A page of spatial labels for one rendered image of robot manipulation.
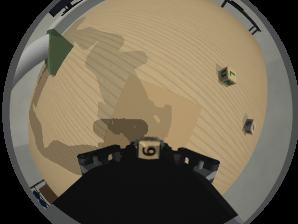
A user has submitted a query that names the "tan square mat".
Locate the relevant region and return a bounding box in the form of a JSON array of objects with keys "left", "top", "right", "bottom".
[{"left": 102, "top": 76, "right": 202, "bottom": 151}]

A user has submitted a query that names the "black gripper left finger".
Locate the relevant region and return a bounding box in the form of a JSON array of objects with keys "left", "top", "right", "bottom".
[{"left": 77, "top": 139, "right": 139, "bottom": 175}]

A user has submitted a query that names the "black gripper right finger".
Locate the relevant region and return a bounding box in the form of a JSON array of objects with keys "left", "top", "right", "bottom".
[{"left": 159, "top": 140, "right": 220, "bottom": 184}]

